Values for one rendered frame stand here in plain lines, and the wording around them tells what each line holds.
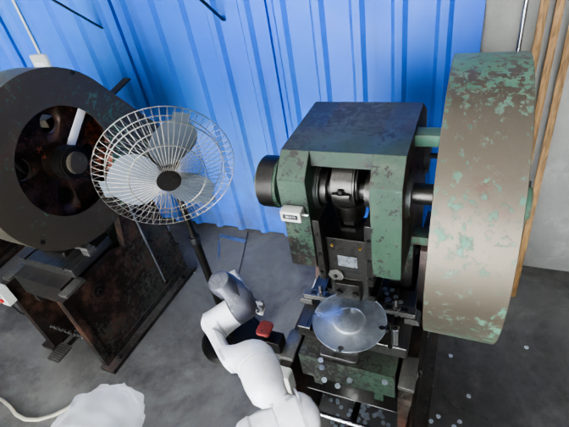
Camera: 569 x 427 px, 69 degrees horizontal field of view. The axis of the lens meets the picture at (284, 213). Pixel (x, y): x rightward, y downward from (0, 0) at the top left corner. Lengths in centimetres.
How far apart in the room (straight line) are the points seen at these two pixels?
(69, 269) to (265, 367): 168
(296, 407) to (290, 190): 63
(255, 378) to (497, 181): 72
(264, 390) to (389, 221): 60
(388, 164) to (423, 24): 120
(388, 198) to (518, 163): 40
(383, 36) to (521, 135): 147
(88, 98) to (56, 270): 102
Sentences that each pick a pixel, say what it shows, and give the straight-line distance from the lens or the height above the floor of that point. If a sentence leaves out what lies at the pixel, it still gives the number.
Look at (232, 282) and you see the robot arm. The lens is 134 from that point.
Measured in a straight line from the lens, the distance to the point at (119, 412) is 254.
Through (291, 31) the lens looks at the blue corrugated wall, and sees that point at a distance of 250.
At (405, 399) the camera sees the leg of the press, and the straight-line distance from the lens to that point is 172.
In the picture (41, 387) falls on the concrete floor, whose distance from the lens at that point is 314.
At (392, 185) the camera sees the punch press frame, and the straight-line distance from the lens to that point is 123.
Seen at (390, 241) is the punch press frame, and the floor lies 123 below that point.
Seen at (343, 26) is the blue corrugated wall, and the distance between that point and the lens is 240.
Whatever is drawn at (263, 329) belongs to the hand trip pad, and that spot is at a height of 76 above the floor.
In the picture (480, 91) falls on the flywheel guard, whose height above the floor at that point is 172.
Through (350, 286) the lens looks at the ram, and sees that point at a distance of 157.
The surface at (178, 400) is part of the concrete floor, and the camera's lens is 263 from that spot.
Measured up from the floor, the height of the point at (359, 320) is 79.
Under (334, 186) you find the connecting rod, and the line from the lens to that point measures 133.
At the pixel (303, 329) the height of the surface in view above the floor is 68.
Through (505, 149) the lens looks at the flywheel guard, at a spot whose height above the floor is 165.
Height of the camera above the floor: 213
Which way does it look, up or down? 37 degrees down
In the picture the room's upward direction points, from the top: 11 degrees counter-clockwise
